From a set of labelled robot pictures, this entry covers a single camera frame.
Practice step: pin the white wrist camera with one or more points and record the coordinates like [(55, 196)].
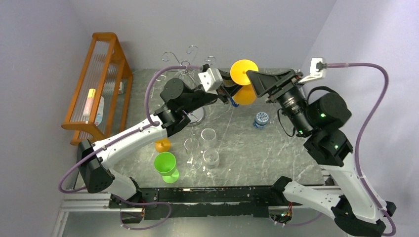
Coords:
[(317, 71), (211, 80)]

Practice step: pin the blue black utility tool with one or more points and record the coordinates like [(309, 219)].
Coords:
[(234, 104)]

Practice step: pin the green plastic wine glass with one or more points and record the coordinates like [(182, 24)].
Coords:
[(165, 164)]

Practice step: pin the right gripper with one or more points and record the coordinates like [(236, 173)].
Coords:
[(280, 88)]

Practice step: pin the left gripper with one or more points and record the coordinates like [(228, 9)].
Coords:
[(230, 90)]

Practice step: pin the yellow pink tube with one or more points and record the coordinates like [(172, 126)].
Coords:
[(89, 102)]

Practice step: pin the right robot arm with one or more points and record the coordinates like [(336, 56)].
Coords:
[(358, 211)]

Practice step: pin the clear wine glass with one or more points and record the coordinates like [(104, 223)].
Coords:
[(193, 151), (211, 162), (208, 138)]

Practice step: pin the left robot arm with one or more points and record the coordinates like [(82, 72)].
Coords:
[(95, 160)]

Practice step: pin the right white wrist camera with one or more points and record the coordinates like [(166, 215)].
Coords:
[(317, 71)]

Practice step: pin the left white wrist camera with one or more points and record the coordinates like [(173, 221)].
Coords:
[(211, 80)]

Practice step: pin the orange plastic wine glass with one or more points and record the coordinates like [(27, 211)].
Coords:
[(163, 145), (245, 95)]

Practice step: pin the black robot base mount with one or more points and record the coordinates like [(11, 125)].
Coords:
[(256, 201)]

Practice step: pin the orange wooden rack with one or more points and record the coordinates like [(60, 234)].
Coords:
[(105, 69)]

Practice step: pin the chrome wine glass rack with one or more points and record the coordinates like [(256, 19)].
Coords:
[(187, 76)]

